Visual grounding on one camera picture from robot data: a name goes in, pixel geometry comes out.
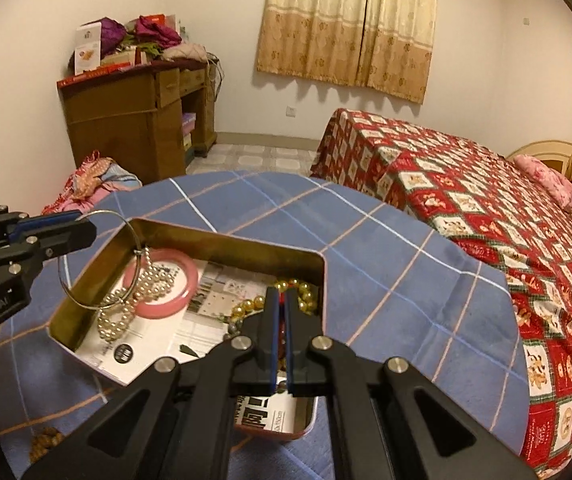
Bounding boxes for thin silver ring bangle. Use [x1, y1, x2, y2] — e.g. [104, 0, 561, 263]
[58, 208, 142, 311]

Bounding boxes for magenta cloth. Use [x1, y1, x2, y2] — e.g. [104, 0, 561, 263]
[133, 15, 183, 47]

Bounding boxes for brown wooden desk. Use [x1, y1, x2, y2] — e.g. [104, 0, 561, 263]
[57, 57, 218, 186]

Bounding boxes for pile of colourful clothes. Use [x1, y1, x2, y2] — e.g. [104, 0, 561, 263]
[40, 150, 142, 216]

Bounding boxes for brown bead bracelet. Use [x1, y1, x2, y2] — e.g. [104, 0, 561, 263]
[28, 427, 66, 463]

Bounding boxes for pink pillow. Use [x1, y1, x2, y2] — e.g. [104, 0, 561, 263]
[513, 154, 572, 211]

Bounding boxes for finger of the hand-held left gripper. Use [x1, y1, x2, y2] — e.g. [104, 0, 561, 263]
[0, 205, 80, 252]
[0, 220, 98, 291]

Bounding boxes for pink bangle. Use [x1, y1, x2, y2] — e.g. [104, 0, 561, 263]
[122, 252, 201, 318]

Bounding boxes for beige box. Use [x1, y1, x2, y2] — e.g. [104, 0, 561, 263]
[100, 50, 139, 67]

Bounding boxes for white upright carton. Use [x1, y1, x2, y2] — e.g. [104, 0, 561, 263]
[74, 22, 102, 73]

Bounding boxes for blue plaid tablecloth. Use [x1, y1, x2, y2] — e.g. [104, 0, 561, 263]
[0, 170, 531, 480]

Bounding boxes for gold bead bracelet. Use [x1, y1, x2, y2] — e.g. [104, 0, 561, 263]
[228, 279, 323, 326]

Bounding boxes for pearl bracelet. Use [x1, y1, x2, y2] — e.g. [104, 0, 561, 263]
[96, 254, 177, 343]

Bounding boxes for flat red box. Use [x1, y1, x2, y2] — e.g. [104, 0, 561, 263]
[57, 62, 131, 86]

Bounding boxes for red printed bed sheet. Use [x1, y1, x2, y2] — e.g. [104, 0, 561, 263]
[310, 107, 572, 478]

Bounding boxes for wide beige patterned curtain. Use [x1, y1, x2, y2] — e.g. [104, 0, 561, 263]
[257, 0, 439, 105]

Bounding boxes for pale pink cloth bundle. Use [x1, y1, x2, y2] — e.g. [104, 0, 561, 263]
[161, 42, 209, 62]

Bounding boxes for rectangular metal tin box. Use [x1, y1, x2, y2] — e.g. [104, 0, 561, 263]
[46, 217, 327, 443]

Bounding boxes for stacked boxes under desk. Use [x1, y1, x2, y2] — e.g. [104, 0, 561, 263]
[181, 112, 197, 153]

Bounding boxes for printed paper sheet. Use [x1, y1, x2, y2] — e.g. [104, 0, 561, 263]
[73, 255, 317, 433]

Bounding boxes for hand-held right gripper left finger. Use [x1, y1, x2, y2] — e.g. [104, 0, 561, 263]
[20, 287, 281, 480]

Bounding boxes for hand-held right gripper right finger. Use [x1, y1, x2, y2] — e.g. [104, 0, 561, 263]
[285, 290, 539, 480]

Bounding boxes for purple cloth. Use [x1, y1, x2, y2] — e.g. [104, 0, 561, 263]
[100, 16, 129, 56]

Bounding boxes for cream wooden bed headboard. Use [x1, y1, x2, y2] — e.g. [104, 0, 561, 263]
[506, 141, 572, 233]

